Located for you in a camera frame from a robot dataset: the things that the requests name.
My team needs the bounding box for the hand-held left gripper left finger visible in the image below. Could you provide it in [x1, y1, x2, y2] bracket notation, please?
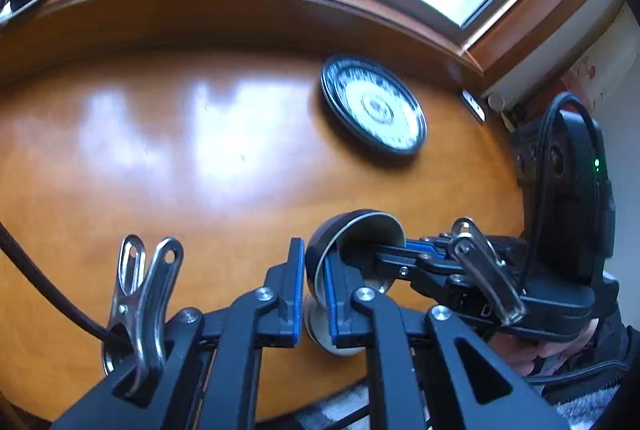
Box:
[50, 237, 307, 430]

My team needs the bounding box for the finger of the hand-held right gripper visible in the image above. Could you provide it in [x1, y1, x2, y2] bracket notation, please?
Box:
[375, 244, 443, 283]
[404, 234, 453, 261]

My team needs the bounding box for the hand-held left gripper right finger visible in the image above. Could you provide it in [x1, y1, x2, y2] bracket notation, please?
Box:
[322, 255, 571, 430]

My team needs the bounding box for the dark small bowl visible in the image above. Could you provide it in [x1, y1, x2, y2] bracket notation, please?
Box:
[304, 209, 407, 298]
[301, 292, 373, 357]

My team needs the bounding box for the person's right forearm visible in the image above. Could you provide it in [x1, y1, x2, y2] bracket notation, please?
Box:
[540, 305, 636, 406]

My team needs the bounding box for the person's right hand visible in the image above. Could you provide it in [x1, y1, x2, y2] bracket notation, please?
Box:
[500, 325, 601, 377]

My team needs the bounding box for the metal spring clip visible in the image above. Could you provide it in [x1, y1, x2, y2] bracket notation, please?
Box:
[447, 217, 528, 326]
[102, 235, 184, 398]

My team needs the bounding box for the wooden window sill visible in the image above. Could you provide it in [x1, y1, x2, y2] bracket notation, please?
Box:
[0, 0, 486, 85]

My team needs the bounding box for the black cable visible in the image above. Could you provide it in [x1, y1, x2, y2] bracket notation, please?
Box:
[527, 92, 607, 271]
[0, 222, 131, 343]

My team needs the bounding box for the red wall hanging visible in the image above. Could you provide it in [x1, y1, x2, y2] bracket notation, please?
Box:
[562, 54, 601, 111]

